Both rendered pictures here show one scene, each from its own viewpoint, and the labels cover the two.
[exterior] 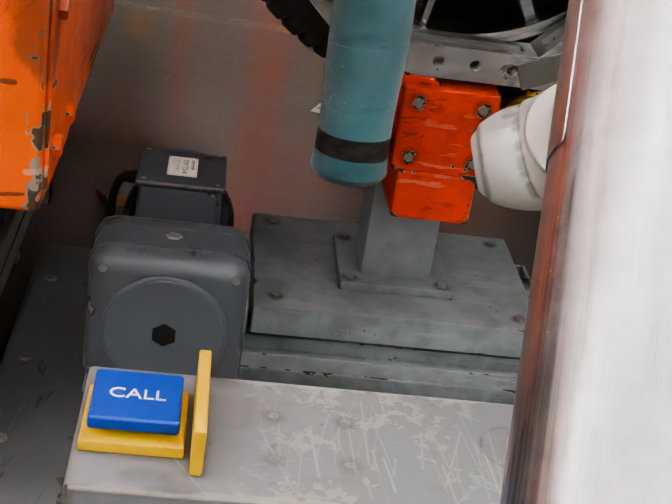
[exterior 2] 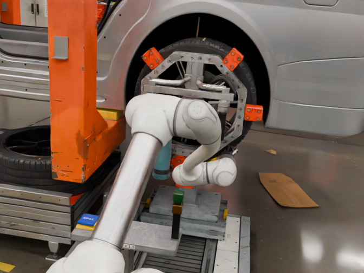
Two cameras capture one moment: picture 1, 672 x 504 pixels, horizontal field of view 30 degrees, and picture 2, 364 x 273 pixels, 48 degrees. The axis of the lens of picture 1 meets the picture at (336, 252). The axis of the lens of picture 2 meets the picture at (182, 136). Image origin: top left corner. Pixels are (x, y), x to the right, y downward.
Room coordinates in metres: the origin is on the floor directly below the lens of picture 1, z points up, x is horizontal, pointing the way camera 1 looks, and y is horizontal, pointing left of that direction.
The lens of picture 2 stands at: (-0.52, -0.60, 1.37)
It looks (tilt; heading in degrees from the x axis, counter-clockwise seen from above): 19 degrees down; 15
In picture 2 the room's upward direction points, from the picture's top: 5 degrees clockwise
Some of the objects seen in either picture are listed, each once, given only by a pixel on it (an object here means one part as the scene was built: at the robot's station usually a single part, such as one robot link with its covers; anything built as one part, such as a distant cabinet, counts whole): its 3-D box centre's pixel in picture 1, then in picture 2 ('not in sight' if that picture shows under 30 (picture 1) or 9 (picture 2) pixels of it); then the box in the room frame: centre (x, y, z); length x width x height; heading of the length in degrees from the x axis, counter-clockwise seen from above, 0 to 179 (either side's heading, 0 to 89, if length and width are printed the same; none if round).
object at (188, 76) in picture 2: not in sight; (171, 73); (1.34, -0.02, 1.03); 0.19 x 0.18 x 0.11; 7
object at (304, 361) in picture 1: (379, 324); (186, 213); (1.65, -0.08, 0.13); 0.50 x 0.36 x 0.10; 97
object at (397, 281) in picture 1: (400, 208); (188, 184); (1.65, -0.08, 0.32); 0.40 x 0.30 x 0.28; 97
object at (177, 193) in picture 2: not in sight; (178, 196); (0.87, -0.23, 0.64); 0.04 x 0.04 x 0.04; 7
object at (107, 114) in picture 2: not in sight; (109, 112); (1.60, 0.43, 0.71); 0.14 x 0.14 x 0.05; 7
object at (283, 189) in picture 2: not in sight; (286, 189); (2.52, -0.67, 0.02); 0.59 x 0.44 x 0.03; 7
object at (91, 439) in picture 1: (135, 420); (88, 223); (0.82, 0.13, 0.46); 0.08 x 0.08 x 0.01; 7
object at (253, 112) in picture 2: not in sight; (253, 112); (1.52, -0.41, 0.85); 0.09 x 0.08 x 0.07; 97
